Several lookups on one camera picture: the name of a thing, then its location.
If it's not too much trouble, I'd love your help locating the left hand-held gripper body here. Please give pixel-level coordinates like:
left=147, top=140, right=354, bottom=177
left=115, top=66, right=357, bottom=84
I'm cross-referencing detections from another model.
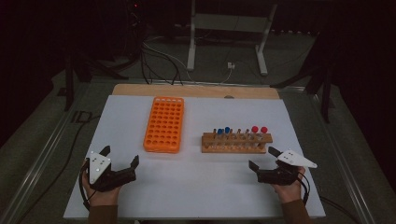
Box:
left=88, top=151, right=137, bottom=192

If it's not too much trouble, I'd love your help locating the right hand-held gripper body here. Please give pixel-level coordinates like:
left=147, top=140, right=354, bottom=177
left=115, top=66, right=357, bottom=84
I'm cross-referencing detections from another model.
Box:
left=257, top=148, right=318, bottom=187

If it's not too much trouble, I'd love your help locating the red-capped test tube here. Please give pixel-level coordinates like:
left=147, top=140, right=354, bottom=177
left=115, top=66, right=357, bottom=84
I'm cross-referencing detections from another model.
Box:
left=260, top=126, right=269, bottom=147
left=251, top=125, right=260, bottom=147

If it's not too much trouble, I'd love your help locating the wooden test tube rack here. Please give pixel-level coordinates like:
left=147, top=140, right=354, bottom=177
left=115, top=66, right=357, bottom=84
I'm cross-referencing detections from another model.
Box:
left=201, top=128, right=274, bottom=154

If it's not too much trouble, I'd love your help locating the orange test tube rack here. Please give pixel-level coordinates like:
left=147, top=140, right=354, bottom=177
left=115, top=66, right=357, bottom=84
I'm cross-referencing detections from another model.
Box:
left=143, top=96, right=185, bottom=154

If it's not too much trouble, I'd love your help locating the person's right hand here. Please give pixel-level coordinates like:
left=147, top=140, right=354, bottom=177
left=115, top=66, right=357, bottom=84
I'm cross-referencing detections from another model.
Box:
left=272, top=167, right=307, bottom=204

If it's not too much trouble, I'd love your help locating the person's left hand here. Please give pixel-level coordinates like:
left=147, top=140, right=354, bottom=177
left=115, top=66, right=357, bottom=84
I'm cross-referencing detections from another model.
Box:
left=81, top=161, right=122, bottom=208

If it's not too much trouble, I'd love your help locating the white board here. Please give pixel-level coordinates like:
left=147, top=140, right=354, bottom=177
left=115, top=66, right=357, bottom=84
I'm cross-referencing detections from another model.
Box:
left=63, top=94, right=326, bottom=220

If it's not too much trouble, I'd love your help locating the black tripod stand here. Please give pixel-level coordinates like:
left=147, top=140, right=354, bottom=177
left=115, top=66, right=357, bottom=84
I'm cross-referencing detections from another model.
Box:
left=270, top=31, right=335, bottom=124
left=64, top=46, right=130, bottom=112

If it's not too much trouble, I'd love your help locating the dark equipment with red light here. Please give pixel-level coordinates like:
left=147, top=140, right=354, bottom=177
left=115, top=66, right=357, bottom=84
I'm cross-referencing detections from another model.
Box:
left=124, top=0, right=146, bottom=60

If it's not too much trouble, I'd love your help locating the grey metal stand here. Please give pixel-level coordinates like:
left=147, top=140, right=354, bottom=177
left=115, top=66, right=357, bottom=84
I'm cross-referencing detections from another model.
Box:
left=186, top=0, right=278, bottom=77

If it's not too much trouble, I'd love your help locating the left hand-held gripper cable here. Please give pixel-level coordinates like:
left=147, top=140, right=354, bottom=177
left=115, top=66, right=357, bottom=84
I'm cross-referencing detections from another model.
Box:
left=78, top=161, right=92, bottom=211

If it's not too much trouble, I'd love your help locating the hand-held gripper cable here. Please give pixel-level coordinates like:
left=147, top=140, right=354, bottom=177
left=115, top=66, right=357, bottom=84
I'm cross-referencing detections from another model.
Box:
left=78, top=161, right=92, bottom=211
left=297, top=171, right=311, bottom=206

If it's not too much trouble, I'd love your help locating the right hand-held gripper cable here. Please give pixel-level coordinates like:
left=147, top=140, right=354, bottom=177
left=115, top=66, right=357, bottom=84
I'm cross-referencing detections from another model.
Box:
left=297, top=171, right=311, bottom=206

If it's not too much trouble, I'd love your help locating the long black floor cable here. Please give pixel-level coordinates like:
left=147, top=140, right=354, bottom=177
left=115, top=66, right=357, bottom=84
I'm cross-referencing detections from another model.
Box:
left=15, top=115, right=102, bottom=224

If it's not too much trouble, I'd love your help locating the metal floor rail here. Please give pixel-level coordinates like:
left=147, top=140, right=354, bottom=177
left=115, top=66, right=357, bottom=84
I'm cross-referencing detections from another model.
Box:
left=0, top=82, right=92, bottom=224
left=306, top=90, right=379, bottom=224

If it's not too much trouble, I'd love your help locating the short black floor cable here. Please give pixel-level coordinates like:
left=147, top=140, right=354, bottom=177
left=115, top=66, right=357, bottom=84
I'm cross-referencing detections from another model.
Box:
left=319, top=195, right=361, bottom=224

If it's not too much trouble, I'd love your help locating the white floor cable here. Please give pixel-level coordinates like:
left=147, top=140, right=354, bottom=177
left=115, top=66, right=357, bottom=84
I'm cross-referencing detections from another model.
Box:
left=144, top=41, right=234, bottom=85

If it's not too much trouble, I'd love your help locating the black floor cable bundle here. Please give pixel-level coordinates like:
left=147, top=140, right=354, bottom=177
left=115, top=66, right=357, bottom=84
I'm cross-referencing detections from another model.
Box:
left=139, top=43, right=185, bottom=86

